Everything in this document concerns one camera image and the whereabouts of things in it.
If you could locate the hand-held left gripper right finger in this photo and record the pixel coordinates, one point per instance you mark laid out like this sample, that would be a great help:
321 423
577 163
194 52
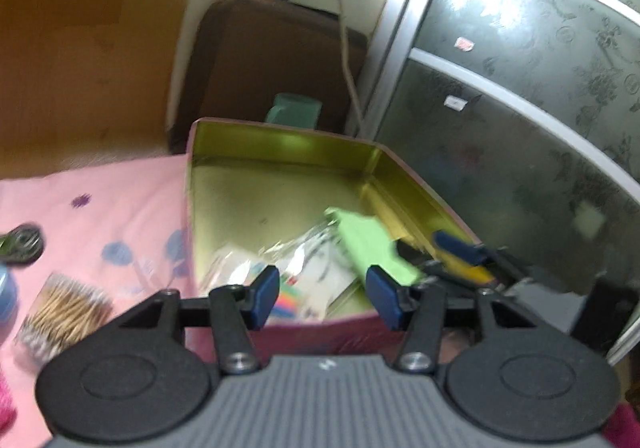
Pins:
382 298

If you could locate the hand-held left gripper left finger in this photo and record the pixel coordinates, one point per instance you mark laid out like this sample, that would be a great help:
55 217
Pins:
266 295

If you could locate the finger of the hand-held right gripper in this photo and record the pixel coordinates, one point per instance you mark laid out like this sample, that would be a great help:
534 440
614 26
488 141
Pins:
432 270
457 246

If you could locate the green paper packet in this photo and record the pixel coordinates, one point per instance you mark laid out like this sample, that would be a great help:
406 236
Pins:
370 240

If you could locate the pink biscuit tin box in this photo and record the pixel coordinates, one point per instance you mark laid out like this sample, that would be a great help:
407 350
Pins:
260 188

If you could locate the clear box of cotton swabs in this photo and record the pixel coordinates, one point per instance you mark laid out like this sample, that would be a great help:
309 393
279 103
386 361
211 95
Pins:
62 313

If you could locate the blue round container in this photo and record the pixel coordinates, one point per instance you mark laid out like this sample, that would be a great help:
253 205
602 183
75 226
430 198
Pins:
5 293

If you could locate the clear plastic packet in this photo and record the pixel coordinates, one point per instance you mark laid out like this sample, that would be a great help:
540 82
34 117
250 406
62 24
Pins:
305 245

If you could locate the white door sticker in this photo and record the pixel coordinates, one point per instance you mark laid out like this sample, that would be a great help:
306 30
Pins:
455 103

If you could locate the frosted glass sliding door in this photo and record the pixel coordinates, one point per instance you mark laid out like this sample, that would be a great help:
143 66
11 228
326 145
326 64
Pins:
525 102

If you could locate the pink leaf-print cloth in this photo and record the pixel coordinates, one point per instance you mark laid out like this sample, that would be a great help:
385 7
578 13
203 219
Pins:
100 223

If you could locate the green plastic cup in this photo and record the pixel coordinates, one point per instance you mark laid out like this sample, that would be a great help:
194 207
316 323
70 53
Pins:
295 110

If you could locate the pink door sticker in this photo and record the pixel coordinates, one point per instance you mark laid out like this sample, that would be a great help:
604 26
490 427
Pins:
464 44

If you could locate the brown padded board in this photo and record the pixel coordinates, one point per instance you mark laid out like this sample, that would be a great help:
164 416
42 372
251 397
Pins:
260 57

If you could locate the magenta fuzzy cloth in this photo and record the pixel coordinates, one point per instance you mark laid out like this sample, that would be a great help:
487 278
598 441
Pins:
5 400

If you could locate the wood-grain wall panel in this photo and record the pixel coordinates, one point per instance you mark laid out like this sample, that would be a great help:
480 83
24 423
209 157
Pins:
85 37

